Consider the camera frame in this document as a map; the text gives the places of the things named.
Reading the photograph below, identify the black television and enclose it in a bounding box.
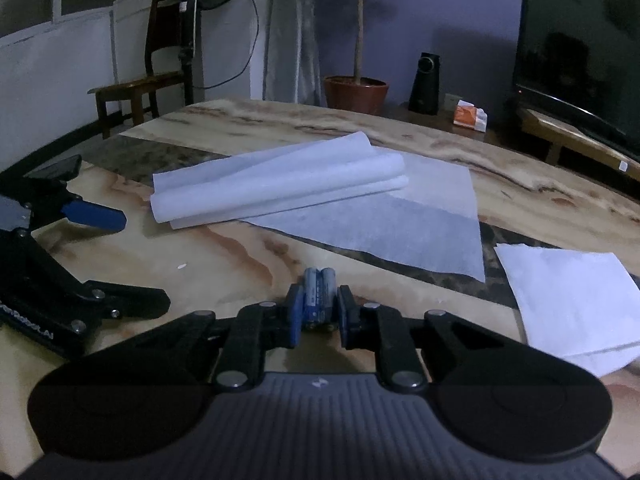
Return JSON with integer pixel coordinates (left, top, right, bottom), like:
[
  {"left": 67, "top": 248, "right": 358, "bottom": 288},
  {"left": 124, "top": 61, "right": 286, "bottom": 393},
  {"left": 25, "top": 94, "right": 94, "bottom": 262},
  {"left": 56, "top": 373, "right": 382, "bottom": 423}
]
[{"left": 512, "top": 0, "right": 640, "bottom": 152}]

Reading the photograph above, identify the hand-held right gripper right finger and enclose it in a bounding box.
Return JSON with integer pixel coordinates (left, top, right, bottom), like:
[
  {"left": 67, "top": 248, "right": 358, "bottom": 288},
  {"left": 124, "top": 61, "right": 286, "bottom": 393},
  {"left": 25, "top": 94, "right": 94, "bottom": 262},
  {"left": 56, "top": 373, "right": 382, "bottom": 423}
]
[{"left": 338, "top": 285, "right": 556, "bottom": 394}]

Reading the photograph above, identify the black marker with white tip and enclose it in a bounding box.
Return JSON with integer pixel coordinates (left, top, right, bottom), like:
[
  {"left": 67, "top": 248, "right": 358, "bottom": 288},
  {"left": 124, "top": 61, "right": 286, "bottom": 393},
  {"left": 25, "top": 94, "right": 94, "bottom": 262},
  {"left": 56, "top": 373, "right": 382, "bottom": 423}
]
[{"left": 301, "top": 266, "right": 337, "bottom": 330}]

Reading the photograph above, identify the potted tree in terracotta pot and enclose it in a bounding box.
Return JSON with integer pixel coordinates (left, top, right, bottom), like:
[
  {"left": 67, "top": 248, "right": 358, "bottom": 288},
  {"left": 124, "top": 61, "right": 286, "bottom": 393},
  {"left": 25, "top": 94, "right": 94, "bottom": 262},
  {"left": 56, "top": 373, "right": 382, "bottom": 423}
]
[{"left": 316, "top": 0, "right": 417, "bottom": 117}]

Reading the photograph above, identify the white napkin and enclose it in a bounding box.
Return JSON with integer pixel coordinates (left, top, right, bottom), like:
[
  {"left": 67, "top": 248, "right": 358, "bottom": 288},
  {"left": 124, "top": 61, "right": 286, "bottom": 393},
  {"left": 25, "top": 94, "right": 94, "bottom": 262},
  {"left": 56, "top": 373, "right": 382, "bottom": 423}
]
[{"left": 494, "top": 242, "right": 640, "bottom": 378}]

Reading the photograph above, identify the black fan cable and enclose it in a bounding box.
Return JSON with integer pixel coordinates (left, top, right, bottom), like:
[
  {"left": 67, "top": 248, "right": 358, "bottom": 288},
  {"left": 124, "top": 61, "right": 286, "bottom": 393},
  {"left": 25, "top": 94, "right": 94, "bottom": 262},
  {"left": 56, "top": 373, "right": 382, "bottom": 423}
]
[{"left": 199, "top": 0, "right": 262, "bottom": 92}]

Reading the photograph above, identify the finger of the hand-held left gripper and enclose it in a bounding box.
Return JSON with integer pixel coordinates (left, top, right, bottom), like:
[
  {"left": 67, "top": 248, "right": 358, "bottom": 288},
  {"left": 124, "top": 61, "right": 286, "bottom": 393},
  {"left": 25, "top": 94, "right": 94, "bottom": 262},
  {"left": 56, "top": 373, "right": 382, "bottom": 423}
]
[
  {"left": 25, "top": 155, "right": 127, "bottom": 234},
  {"left": 10, "top": 230, "right": 171, "bottom": 320}
]

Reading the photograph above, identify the thin white sheet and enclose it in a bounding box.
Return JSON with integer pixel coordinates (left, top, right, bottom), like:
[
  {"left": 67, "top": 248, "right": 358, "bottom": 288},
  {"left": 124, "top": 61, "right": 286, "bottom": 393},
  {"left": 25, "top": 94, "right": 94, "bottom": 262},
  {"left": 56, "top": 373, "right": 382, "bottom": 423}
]
[{"left": 240, "top": 147, "right": 487, "bottom": 284}]

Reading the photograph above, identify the translucent white curtain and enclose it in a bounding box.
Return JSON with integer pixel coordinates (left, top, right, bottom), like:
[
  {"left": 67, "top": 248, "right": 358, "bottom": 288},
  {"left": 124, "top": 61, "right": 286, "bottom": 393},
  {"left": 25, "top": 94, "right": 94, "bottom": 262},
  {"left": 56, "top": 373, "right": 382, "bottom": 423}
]
[{"left": 262, "top": 0, "right": 324, "bottom": 107}]

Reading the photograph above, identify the orange tissue pack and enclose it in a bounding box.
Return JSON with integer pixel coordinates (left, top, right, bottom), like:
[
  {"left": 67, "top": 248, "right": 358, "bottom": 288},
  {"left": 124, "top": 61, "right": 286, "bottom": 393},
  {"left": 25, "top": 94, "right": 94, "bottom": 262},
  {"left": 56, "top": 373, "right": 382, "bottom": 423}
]
[{"left": 452, "top": 99, "right": 490, "bottom": 134}]

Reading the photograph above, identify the wooden chair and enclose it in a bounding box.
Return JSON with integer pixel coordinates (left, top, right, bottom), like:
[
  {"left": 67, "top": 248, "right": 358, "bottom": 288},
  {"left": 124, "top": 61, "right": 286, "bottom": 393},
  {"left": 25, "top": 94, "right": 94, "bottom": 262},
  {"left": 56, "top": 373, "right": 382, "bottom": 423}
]
[{"left": 87, "top": 0, "right": 195, "bottom": 141}]

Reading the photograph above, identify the black speaker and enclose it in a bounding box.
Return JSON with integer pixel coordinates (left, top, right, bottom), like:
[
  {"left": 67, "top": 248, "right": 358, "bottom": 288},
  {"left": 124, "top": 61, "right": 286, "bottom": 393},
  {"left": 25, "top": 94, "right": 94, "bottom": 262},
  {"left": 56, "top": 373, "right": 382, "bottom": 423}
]
[{"left": 408, "top": 52, "right": 442, "bottom": 115}]

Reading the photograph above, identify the wooden television stand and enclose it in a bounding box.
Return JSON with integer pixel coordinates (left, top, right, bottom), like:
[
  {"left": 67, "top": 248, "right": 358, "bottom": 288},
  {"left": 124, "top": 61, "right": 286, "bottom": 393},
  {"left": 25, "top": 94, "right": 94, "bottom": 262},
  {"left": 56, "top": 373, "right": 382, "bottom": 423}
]
[{"left": 504, "top": 104, "right": 640, "bottom": 184}]

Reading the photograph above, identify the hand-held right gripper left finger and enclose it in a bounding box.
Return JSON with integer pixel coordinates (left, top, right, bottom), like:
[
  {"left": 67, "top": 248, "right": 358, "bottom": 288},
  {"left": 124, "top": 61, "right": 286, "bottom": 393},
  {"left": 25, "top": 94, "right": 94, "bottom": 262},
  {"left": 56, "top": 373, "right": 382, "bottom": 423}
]
[{"left": 82, "top": 282, "right": 307, "bottom": 394}]

